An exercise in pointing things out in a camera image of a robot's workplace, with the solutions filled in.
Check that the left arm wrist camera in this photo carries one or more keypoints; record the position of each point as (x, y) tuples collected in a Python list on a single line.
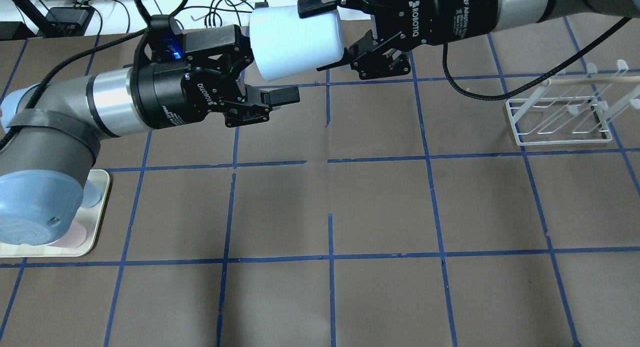
[(164, 39)]

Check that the light blue plastic cup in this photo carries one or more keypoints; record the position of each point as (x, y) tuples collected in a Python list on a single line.
[(285, 45)]

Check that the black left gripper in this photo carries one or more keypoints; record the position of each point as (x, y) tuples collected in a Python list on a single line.
[(162, 98)]

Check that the cream plastic tray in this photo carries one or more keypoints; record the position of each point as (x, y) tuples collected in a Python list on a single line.
[(90, 222)]

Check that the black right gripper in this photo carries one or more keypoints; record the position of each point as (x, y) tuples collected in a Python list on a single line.
[(457, 17)]

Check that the pink plastic cup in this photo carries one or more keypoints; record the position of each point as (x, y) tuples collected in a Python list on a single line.
[(74, 237)]

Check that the black power adapter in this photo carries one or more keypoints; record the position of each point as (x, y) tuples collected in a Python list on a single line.
[(70, 21)]

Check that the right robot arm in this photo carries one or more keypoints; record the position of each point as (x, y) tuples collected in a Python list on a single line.
[(517, 13)]

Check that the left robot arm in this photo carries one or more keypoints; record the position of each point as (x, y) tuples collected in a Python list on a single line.
[(54, 129)]

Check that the white wire cup rack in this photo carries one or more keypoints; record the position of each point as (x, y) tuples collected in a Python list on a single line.
[(574, 109)]

